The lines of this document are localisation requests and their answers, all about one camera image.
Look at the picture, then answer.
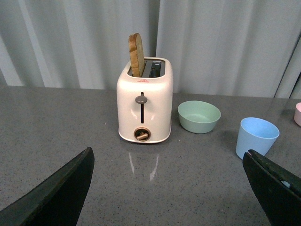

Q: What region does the cream white toaster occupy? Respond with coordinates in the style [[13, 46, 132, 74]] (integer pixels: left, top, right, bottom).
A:
[[117, 57, 173, 144]]

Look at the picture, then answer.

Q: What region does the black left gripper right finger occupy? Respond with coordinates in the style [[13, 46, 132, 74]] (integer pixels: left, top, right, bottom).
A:
[[243, 150, 301, 226]]

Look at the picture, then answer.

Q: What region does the blue cup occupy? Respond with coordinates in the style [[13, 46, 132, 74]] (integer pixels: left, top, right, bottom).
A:
[[236, 117, 280, 159]]

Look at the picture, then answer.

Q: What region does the pink bowl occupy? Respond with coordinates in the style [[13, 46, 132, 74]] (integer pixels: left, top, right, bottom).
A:
[[294, 102, 301, 126]]

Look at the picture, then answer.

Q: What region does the brown toast slice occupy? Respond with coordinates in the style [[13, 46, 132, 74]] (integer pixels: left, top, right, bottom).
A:
[[128, 33, 145, 77]]

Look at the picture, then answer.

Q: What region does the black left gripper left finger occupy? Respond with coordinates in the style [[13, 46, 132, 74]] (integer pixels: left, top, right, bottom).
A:
[[0, 147, 95, 226]]

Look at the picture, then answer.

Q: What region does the green bowl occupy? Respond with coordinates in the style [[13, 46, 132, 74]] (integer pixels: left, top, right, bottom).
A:
[[178, 100, 221, 134]]

